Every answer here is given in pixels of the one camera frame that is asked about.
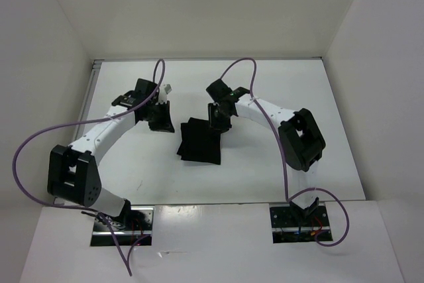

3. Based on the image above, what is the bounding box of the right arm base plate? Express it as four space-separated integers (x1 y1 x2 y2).
269 205 333 244

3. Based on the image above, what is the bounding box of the black thin base cable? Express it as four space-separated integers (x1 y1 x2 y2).
81 208 103 221

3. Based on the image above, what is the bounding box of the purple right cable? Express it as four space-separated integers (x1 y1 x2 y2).
219 57 350 247

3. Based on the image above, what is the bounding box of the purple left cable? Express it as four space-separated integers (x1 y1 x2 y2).
12 58 166 276

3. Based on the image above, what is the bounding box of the purple cable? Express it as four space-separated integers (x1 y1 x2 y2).
219 57 350 247
12 58 166 276

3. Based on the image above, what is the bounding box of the black skirt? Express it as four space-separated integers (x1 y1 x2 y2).
177 117 221 165

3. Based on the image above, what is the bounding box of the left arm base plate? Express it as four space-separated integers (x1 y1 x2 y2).
90 205 154 247

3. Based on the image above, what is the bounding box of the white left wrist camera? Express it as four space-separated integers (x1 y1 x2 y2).
156 84 172 105

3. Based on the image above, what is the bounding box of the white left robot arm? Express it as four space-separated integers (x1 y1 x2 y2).
47 79 175 230

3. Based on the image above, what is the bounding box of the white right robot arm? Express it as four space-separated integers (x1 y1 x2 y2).
206 79 326 225

